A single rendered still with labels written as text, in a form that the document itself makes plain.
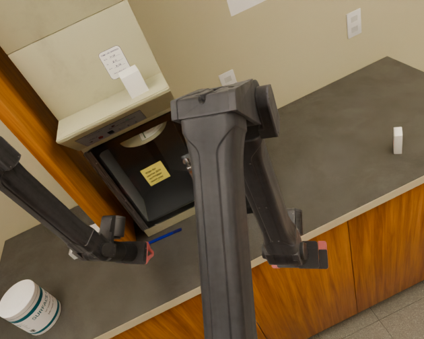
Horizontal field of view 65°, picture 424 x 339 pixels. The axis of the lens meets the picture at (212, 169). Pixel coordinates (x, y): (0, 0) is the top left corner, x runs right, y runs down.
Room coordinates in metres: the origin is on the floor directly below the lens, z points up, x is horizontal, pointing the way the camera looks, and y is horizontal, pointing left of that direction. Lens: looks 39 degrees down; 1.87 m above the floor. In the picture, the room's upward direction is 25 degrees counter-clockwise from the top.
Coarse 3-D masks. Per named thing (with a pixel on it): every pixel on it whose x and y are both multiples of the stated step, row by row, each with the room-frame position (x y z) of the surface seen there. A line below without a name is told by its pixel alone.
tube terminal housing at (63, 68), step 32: (64, 32) 0.92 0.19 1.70; (96, 32) 0.92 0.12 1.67; (128, 32) 0.93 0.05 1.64; (32, 64) 0.92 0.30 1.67; (64, 64) 0.92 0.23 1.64; (96, 64) 0.92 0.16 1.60; (64, 96) 0.92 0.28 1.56; (96, 96) 0.92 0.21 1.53; (128, 128) 0.92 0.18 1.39; (160, 224) 0.92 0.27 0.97
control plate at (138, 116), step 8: (136, 112) 0.83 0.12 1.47; (120, 120) 0.84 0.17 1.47; (128, 120) 0.85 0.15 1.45; (136, 120) 0.88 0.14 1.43; (104, 128) 0.84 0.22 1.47; (112, 128) 0.86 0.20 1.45; (88, 136) 0.83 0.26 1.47; (96, 136) 0.85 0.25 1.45; (104, 136) 0.87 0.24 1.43; (88, 144) 0.87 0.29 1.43
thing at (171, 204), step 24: (168, 120) 0.91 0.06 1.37; (120, 144) 0.91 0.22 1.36; (144, 144) 0.91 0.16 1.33; (168, 144) 0.91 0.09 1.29; (120, 168) 0.91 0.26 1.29; (144, 168) 0.91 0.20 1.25; (168, 168) 0.91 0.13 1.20; (144, 192) 0.91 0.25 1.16; (168, 192) 0.91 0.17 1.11; (192, 192) 0.91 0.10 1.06; (144, 216) 0.91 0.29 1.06; (168, 216) 0.91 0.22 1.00
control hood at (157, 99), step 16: (144, 80) 0.92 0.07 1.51; (160, 80) 0.87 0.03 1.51; (112, 96) 0.91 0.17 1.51; (128, 96) 0.86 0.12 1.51; (144, 96) 0.82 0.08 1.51; (160, 96) 0.82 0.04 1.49; (80, 112) 0.90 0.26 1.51; (96, 112) 0.86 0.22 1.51; (112, 112) 0.81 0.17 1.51; (128, 112) 0.82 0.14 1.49; (144, 112) 0.86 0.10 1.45; (64, 128) 0.85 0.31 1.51; (80, 128) 0.81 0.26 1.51; (96, 128) 0.82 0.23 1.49; (64, 144) 0.82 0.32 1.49; (80, 144) 0.86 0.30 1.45
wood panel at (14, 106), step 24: (0, 48) 1.06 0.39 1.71; (0, 72) 0.94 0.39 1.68; (0, 96) 0.84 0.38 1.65; (24, 96) 0.97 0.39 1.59; (24, 120) 0.86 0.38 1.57; (48, 120) 1.00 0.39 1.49; (24, 144) 0.82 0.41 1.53; (48, 144) 0.88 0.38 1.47; (48, 168) 0.82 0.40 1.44; (72, 168) 0.90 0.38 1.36; (72, 192) 0.82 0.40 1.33; (96, 192) 0.92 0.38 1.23; (96, 216) 0.82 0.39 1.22; (120, 240) 0.82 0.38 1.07
